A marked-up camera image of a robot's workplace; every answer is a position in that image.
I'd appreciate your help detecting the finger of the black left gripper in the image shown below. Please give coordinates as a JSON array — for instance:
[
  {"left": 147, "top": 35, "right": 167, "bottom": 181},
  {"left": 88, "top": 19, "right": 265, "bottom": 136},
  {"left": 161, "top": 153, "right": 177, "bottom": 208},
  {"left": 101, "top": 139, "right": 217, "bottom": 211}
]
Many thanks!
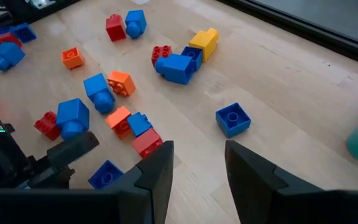
[{"left": 46, "top": 130, "right": 101, "bottom": 169}]

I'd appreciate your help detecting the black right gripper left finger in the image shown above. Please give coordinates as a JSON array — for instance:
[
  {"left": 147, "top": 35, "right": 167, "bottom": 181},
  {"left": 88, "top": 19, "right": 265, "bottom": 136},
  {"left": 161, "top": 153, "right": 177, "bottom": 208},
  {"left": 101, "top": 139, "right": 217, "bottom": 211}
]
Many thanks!
[{"left": 103, "top": 139, "right": 175, "bottom": 224}]

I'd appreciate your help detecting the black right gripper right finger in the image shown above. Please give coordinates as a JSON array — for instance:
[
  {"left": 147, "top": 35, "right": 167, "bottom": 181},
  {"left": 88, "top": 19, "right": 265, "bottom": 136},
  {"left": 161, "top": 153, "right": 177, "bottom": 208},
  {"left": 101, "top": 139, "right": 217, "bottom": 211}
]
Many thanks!
[{"left": 224, "top": 139, "right": 323, "bottom": 224}]

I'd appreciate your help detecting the red one-stud block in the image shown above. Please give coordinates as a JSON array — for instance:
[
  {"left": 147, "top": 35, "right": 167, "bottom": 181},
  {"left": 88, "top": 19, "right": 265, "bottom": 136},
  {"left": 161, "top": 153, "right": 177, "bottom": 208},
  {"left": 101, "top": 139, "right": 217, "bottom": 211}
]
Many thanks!
[{"left": 105, "top": 13, "right": 127, "bottom": 42}]

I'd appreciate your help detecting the red small four-stud block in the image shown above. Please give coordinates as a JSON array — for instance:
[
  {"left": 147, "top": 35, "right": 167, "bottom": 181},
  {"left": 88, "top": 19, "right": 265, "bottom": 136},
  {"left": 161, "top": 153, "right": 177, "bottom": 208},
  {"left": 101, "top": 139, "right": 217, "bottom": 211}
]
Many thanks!
[
  {"left": 33, "top": 111, "right": 62, "bottom": 141},
  {"left": 150, "top": 45, "right": 173, "bottom": 67}
]

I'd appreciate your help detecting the blue small block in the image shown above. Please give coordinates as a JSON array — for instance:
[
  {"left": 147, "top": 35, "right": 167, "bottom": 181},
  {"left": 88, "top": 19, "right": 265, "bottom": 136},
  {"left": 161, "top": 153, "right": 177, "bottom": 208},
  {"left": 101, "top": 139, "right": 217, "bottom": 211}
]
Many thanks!
[
  {"left": 0, "top": 22, "right": 38, "bottom": 44},
  {"left": 214, "top": 102, "right": 252, "bottom": 139},
  {"left": 88, "top": 159, "right": 125, "bottom": 190},
  {"left": 126, "top": 111, "right": 153, "bottom": 138},
  {"left": 180, "top": 46, "right": 204, "bottom": 72}
]

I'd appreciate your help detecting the orange small block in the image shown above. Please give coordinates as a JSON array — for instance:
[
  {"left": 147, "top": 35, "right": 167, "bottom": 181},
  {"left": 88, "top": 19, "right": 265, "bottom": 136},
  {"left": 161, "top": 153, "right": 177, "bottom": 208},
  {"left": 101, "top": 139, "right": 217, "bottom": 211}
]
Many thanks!
[
  {"left": 104, "top": 106, "right": 132, "bottom": 139},
  {"left": 106, "top": 70, "right": 137, "bottom": 98},
  {"left": 61, "top": 47, "right": 85, "bottom": 70}
]

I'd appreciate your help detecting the yellow block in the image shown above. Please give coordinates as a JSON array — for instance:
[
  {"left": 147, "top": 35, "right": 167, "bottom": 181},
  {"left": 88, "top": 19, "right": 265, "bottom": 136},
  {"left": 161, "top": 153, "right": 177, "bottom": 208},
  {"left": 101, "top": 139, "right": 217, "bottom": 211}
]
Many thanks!
[{"left": 188, "top": 27, "right": 220, "bottom": 62}]

